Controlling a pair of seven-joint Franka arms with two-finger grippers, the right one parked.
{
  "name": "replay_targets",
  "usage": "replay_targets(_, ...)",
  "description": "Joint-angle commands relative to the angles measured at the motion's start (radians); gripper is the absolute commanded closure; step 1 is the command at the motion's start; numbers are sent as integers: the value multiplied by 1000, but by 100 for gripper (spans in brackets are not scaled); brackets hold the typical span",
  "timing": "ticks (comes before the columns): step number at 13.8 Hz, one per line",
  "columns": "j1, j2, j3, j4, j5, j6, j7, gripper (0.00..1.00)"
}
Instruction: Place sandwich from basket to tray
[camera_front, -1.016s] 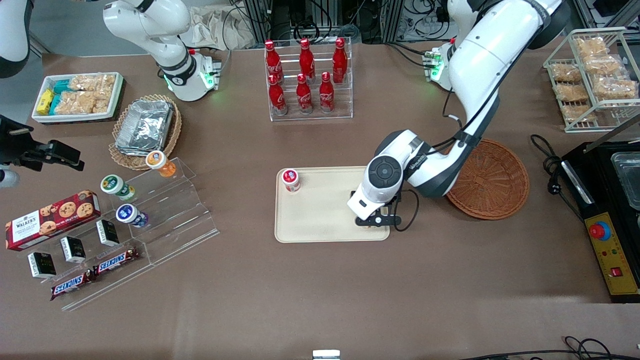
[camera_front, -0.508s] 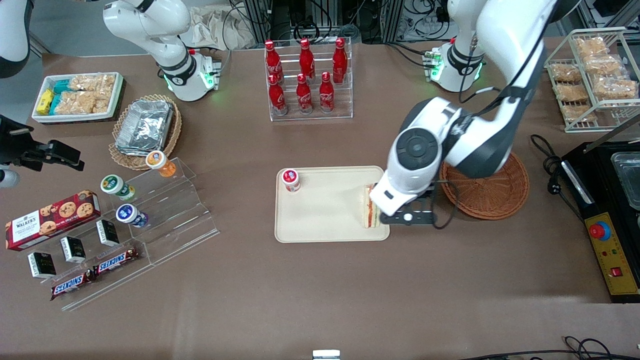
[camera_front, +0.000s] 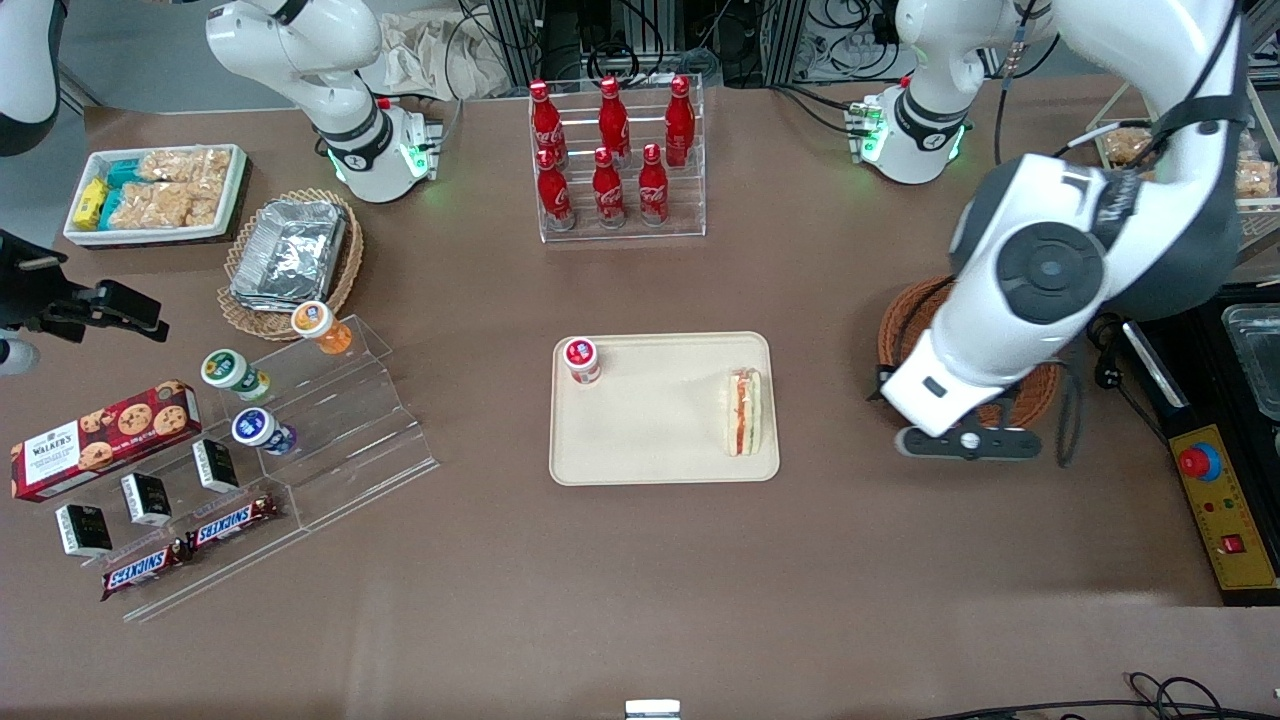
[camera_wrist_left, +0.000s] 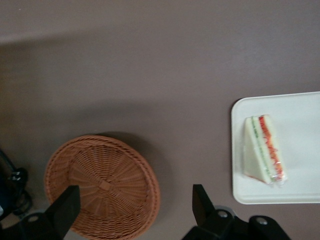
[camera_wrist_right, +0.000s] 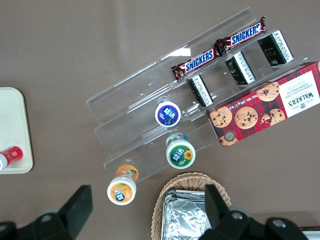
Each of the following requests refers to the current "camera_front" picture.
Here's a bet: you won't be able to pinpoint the red Walkers cookie box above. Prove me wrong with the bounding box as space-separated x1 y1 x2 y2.
10 379 203 503

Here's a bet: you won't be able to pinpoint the white wire rack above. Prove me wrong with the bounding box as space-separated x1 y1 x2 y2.
1085 80 1280 266

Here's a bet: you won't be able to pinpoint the beige plastic serving tray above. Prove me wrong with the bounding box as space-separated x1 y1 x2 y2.
548 331 781 487

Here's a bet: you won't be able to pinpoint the red cola bottle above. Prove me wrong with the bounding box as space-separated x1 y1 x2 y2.
529 80 563 161
665 75 696 168
598 76 631 161
638 143 670 227
592 147 627 230
536 148 575 232

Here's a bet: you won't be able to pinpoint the black machine with yellow panel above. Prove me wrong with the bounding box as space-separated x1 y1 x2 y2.
1122 283 1280 608

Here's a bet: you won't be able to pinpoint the blue gum jar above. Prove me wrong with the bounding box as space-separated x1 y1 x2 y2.
231 407 298 457

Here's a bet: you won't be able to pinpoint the red-lid yogurt cup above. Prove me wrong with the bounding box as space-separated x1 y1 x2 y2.
563 337 603 387

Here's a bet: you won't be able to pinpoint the black equipment rack with cables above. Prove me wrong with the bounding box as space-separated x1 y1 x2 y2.
480 0 901 89

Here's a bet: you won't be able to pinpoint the orange gum jar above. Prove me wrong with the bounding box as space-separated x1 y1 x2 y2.
291 301 354 357

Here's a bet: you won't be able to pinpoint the beige crumpled cloth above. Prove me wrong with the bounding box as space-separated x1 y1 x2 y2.
380 8 513 101

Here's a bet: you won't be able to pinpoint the clear plastic container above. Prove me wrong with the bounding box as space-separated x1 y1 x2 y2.
1222 303 1280 421

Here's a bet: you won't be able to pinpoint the brown wicker basket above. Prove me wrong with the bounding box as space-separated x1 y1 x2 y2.
877 275 1063 429

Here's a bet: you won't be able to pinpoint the red emergency stop button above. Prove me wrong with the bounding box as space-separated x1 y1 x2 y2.
1178 442 1223 483

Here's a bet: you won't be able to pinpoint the small black carton box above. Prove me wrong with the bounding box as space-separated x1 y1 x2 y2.
55 503 114 558
192 438 240 494
120 472 173 527

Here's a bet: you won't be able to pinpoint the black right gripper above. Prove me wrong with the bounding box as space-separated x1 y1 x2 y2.
0 230 169 346

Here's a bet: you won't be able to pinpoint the black floor cables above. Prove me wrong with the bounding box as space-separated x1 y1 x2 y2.
920 672 1280 720

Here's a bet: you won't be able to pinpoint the puffed rice snack bag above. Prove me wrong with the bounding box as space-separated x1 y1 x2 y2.
1235 130 1278 203
110 182 223 231
1100 125 1158 169
137 148 233 187

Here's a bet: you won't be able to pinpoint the triangular sandwich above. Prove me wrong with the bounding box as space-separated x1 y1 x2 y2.
726 367 764 458

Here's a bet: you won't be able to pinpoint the Snickers chocolate bar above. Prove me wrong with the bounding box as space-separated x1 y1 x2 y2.
100 540 193 602
185 492 284 553

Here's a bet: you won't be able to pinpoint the stack of foil trays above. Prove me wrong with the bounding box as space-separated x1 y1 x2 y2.
230 198 349 313

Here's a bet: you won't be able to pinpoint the black plug with cable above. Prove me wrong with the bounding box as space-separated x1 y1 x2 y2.
1090 315 1176 441

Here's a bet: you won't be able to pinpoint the green gum jar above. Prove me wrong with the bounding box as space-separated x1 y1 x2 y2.
201 348 272 403

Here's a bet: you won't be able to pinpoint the white snack bin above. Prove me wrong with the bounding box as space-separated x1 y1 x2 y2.
63 143 249 248

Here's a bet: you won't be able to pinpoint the clear acrylic bottle rack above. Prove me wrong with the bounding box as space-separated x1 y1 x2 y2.
528 75 707 244

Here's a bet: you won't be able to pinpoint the clear acrylic stepped stand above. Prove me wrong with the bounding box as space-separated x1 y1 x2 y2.
60 315 441 624

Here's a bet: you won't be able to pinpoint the light wicker basket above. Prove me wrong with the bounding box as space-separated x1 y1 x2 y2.
217 188 365 342

